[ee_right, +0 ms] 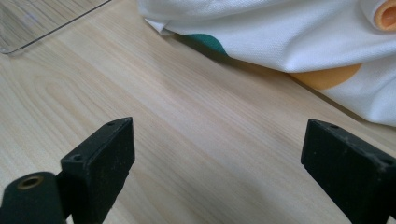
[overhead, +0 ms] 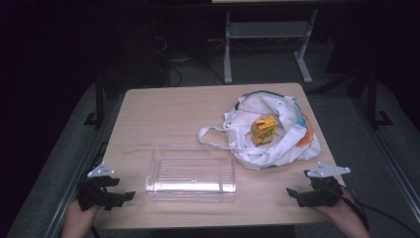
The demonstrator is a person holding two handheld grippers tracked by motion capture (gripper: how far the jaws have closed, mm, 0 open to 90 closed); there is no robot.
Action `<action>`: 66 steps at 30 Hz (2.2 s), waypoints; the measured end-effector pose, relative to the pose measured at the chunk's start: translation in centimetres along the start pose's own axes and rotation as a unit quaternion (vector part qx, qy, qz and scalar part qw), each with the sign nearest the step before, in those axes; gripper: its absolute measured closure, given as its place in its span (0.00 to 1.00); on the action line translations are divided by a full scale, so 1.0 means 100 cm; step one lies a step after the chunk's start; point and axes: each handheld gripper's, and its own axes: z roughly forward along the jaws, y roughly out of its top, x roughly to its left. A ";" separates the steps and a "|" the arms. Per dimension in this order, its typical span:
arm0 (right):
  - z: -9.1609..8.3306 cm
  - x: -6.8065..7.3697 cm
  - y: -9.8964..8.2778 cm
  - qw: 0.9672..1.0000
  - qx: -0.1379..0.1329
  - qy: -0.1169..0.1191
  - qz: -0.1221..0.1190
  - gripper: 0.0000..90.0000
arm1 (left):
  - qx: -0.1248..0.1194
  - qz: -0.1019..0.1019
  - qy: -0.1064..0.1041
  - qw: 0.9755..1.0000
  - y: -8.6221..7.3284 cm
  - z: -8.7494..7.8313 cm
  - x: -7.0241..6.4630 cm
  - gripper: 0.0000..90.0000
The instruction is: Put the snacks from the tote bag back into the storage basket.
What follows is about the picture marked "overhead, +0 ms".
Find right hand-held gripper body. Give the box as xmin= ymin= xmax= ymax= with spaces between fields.
xmin=303 ymin=161 xmax=352 ymax=208

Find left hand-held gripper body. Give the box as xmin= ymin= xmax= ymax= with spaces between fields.
xmin=76 ymin=161 xmax=116 ymax=212

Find person's left hand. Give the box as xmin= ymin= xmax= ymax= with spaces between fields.
xmin=59 ymin=199 xmax=101 ymax=238

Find white tote bag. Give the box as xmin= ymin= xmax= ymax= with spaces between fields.
xmin=197 ymin=90 xmax=322 ymax=172

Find yellow juice carton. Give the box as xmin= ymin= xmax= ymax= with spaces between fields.
xmin=251 ymin=114 xmax=278 ymax=148

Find clear plastic container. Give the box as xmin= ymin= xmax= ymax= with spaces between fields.
xmin=145 ymin=146 xmax=238 ymax=203

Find black metal stand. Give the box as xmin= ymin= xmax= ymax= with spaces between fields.
xmin=366 ymin=67 xmax=394 ymax=130
xmin=83 ymin=70 xmax=107 ymax=129

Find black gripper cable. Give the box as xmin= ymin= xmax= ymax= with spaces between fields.
xmin=340 ymin=182 xmax=420 ymax=238

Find black floor cables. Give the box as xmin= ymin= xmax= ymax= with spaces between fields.
xmin=152 ymin=33 xmax=226 ymax=87

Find white metal table frame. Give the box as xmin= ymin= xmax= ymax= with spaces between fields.
xmin=222 ymin=0 xmax=320 ymax=85

